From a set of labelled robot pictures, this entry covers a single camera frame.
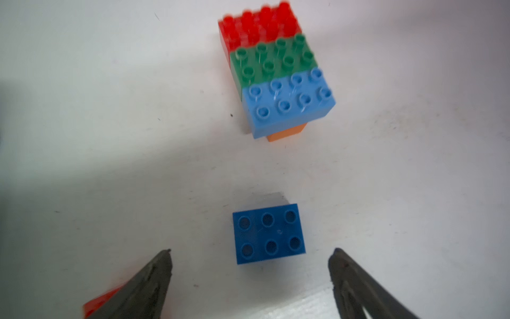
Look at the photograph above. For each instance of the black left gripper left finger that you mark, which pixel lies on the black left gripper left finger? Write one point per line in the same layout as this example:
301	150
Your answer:
143	296

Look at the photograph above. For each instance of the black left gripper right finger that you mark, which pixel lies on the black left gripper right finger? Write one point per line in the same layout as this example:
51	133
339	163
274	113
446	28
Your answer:
357	294

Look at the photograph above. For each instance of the red lego brick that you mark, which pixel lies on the red lego brick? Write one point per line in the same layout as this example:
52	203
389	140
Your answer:
93	305
251	27

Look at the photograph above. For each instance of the orange lego brick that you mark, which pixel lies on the orange lego brick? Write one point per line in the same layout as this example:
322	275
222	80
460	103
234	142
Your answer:
286	133

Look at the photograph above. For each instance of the light blue lego brick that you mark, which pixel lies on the light blue lego brick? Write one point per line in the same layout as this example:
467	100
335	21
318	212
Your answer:
287	102

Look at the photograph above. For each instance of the long dark green lego brick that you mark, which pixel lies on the long dark green lego brick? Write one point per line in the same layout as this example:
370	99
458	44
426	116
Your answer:
267	61

